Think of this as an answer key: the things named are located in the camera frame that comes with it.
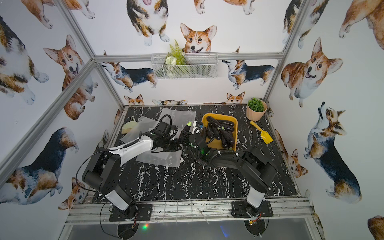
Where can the frosted zip-top bag left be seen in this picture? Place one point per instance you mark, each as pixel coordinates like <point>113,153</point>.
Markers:
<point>144,125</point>

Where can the frosted zip-top bag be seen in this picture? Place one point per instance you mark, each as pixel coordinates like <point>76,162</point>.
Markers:
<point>179,118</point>
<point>144,125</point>
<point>166,159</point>

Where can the white wire wall basket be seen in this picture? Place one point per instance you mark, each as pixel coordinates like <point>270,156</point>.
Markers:
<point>189,66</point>

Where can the yellow plastic scoop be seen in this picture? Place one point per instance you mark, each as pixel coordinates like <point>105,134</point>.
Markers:
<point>264,134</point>

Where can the pink pot green plant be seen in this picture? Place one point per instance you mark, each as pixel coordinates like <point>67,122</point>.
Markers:
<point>256,108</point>

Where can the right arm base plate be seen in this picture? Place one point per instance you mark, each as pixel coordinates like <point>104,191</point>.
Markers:
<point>242,209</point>

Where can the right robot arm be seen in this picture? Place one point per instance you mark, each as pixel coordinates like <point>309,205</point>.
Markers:
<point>257,170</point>

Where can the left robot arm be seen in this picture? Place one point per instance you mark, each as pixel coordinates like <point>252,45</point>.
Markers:
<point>103,170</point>

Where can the purple eggplant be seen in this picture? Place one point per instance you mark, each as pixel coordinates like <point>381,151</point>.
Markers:
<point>225,143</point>
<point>228,136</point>
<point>214,122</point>
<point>226,122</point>
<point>216,132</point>

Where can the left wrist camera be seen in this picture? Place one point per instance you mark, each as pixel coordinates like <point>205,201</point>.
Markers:
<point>163,129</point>

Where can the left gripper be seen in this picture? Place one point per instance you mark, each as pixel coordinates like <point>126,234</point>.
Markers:
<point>182,138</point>

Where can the frosted zip-top bag rear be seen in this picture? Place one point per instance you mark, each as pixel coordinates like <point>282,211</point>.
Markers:
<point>179,118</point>

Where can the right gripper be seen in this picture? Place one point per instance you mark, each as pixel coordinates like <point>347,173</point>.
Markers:
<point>189,137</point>

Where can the aluminium frame post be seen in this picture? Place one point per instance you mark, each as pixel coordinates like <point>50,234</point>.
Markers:
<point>24,146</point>

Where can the artificial fern and flower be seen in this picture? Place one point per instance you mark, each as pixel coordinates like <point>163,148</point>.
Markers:
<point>175,62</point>

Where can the frosted zip-top bag front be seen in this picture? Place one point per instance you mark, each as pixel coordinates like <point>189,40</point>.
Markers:
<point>166,159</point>

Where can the yellow plastic tray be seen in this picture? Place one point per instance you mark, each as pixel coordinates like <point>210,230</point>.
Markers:
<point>209,136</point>

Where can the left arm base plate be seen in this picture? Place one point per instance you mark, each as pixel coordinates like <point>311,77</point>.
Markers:
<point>138,212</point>

